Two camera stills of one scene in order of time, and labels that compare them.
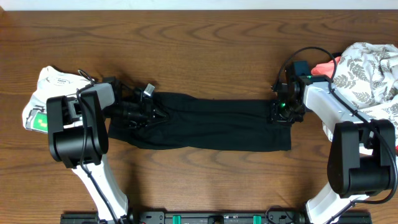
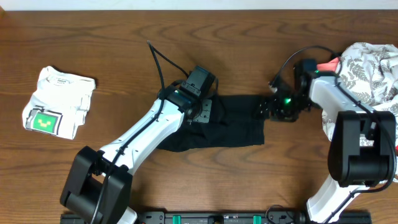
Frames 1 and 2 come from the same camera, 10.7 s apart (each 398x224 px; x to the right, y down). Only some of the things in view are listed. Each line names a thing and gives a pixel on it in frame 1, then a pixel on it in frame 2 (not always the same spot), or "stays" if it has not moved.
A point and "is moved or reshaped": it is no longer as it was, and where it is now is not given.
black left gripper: (145, 108) → (206, 116)
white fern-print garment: (365, 77) stays
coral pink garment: (326, 68) stays
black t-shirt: (208, 123) is moved or reshaped
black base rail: (216, 217) stays
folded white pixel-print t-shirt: (51, 83) stays
